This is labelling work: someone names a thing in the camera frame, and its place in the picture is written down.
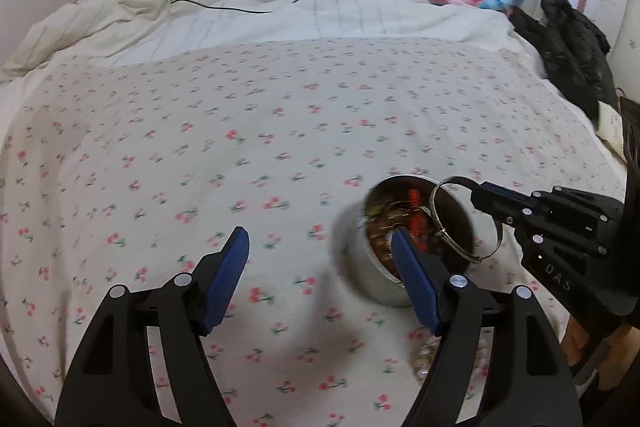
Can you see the round silver metal tin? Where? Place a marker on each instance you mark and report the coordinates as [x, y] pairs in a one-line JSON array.
[[362, 271]]

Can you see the white striped duvet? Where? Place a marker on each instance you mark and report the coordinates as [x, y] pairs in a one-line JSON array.
[[127, 31]]

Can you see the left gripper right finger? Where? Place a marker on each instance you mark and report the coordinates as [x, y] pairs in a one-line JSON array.
[[528, 381]]

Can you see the black jacket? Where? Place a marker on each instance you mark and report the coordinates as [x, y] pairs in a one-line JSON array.
[[573, 51]]

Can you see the jewelry pile in tin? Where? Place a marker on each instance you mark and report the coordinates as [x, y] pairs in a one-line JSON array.
[[407, 211]]

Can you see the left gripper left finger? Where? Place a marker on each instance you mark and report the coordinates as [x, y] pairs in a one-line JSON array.
[[110, 381]]

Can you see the person's right hand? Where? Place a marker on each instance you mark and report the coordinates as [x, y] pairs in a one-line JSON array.
[[611, 360]]

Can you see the silver metal bangle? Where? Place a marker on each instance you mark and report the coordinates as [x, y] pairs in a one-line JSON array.
[[449, 222]]

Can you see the cherry print bed sheet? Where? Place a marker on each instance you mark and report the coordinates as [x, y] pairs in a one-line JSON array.
[[129, 170]]

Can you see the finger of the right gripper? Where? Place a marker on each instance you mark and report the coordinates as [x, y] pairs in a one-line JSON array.
[[493, 196], [512, 217]]

